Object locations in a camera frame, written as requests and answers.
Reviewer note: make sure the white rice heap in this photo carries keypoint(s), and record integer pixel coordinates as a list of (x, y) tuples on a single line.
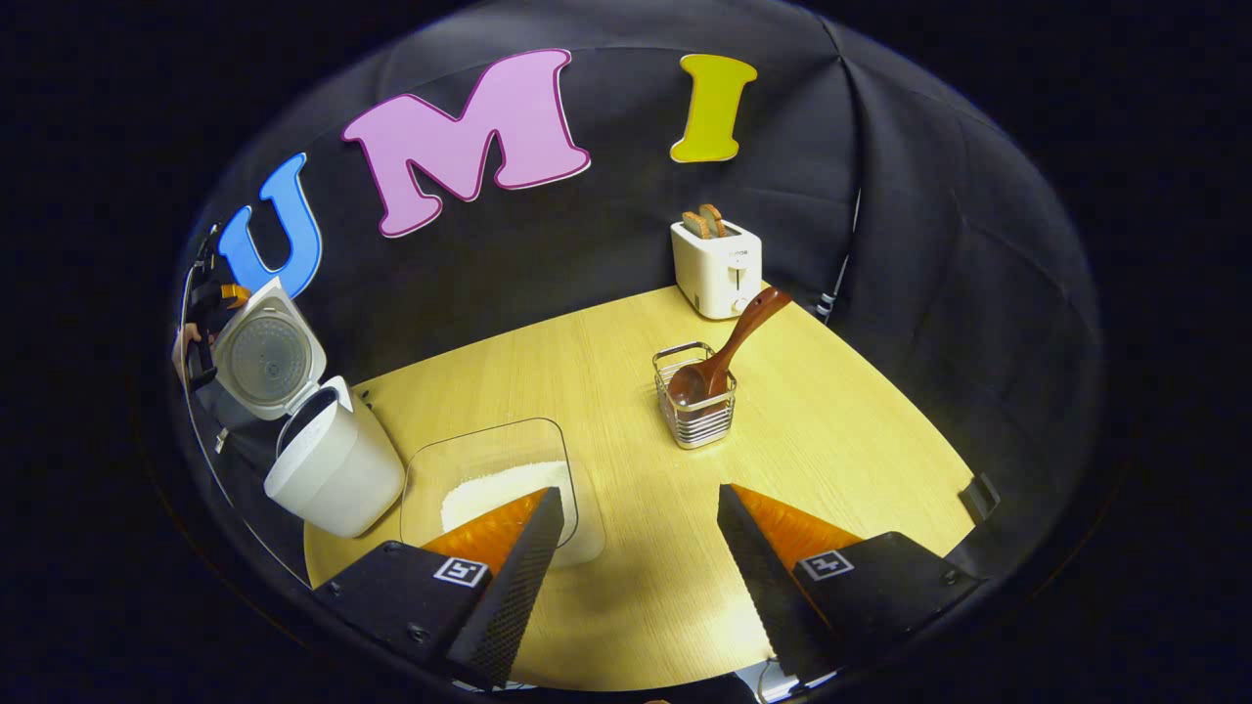
[(489, 494)]

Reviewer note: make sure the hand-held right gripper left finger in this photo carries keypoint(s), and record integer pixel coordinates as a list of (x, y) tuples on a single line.
[(518, 577)]

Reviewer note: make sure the brown wooden spoon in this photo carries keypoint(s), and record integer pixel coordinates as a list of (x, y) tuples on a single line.
[(743, 332)]

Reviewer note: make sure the white toaster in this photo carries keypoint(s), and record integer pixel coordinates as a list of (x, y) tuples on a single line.
[(714, 274)]

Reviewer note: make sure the clear plastic container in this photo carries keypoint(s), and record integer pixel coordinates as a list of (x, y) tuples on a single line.
[(489, 445)]

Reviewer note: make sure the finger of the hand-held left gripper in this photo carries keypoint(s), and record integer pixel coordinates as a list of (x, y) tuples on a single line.
[(235, 293)]

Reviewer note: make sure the toast slice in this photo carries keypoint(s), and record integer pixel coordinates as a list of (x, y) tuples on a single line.
[(694, 225), (716, 219)]

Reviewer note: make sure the white rice cooker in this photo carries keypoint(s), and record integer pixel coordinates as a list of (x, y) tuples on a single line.
[(337, 469)]

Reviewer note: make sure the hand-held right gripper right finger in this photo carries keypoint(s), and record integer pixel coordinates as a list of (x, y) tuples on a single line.
[(758, 577)]

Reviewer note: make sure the black table clamp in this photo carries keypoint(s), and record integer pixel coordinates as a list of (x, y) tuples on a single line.
[(980, 499)]

